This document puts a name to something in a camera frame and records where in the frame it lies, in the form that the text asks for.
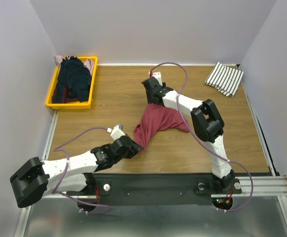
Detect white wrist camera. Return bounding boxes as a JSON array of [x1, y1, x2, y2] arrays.
[[149, 71, 163, 85], [106, 123, 125, 140]]

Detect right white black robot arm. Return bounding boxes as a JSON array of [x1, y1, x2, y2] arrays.
[[142, 77, 235, 193]]

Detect black white striped tank top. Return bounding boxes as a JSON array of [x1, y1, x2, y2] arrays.
[[205, 62, 244, 97]]

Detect pale pink tank top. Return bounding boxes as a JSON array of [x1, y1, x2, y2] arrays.
[[54, 55, 95, 75]]

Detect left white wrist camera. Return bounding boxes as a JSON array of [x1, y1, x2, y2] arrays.
[[106, 123, 125, 140]]

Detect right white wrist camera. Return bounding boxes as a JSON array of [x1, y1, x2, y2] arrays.
[[149, 71, 163, 85]]

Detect maroon tank top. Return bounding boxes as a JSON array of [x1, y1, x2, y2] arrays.
[[133, 104, 189, 153]]

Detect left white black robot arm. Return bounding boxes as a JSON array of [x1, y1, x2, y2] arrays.
[[10, 135, 143, 208]]

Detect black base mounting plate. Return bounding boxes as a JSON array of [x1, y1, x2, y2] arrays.
[[67, 173, 242, 206]]

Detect aluminium extrusion frame rail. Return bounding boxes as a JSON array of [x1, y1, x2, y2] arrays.
[[14, 110, 58, 237]]

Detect dark navy tank top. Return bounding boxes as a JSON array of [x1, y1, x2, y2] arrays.
[[51, 58, 92, 104]]

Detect yellow plastic bin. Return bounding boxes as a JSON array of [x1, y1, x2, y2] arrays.
[[45, 56, 98, 110]]

